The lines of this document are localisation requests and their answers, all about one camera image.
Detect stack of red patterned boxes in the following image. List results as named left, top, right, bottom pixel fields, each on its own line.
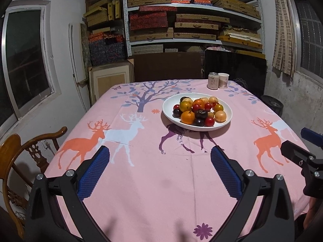
left=129, top=6, right=177, bottom=31

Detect pile of yellow flat boxes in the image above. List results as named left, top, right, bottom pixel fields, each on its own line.
left=218, top=28, right=263, bottom=49

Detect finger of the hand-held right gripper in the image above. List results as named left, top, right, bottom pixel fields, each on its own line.
left=300, top=127, right=323, bottom=145
left=280, top=140, right=316, bottom=168

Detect white round plate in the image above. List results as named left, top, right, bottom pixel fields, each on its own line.
left=162, top=92, right=233, bottom=131

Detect black round stool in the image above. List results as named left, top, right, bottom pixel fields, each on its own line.
left=260, top=95, right=284, bottom=118

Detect pink deer print tablecloth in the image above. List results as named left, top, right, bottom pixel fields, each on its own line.
left=44, top=79, right=312, bottom=242

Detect tan woven flat cases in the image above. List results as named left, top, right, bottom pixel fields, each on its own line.
left=129, top=28, right=174, bottom=42

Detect person's right hand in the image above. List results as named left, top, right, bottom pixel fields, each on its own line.
left=303, top=197, right=323, bottom=230

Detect carved wooden chair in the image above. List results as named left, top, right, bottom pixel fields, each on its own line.
left=0, top=126, right=68, bottom=232

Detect stack of blue patterned boxes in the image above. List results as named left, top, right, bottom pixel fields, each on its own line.
left=88, top=31, right=127, bottom=66

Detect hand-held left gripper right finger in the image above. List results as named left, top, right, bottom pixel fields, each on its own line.
left=210, top=145, right=295, bottom=242

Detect pile of yellow woven boxes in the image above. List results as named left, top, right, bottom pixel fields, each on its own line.
left=83, top=0, right=124, bottom=28

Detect beige drink can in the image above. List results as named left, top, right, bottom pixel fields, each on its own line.
left=208, top=72, right=219, bottom=90

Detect stack of brown woven cases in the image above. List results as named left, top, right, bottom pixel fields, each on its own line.
left=174, top=14, right=230, bottom=40

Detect white framed window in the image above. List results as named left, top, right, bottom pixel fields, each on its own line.
left=1, top=1, right=61, bottom=121

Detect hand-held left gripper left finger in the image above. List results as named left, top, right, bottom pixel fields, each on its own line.
left=24, top=145, right=111, bottom=242

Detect framed beige wooden panel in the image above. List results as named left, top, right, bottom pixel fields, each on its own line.
left=88, top=59, right=134, bottom=101

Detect white paper cup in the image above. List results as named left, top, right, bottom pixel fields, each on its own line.
left=218, top=73, right=230, bottom=89

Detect black panel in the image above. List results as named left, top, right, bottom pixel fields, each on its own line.
left=204, top=50, right=267, bottom=97

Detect stack of yellow woven boxes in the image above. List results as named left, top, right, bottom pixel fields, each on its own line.
left=211, top=0, right=261, bottom=19

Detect brown wooden board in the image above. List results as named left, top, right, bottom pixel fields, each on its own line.
left=134, top=52, right=205, bottom=82

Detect hanging beige woven mat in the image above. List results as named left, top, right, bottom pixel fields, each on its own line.
left=271, top=0, right=296, bottom=78

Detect metal mesh window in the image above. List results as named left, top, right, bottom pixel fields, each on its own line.
left=289, top=0, right=323, bottom=76

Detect white metal shelf rack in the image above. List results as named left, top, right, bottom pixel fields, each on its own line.
left=122, top=0, right=265, bottom=57

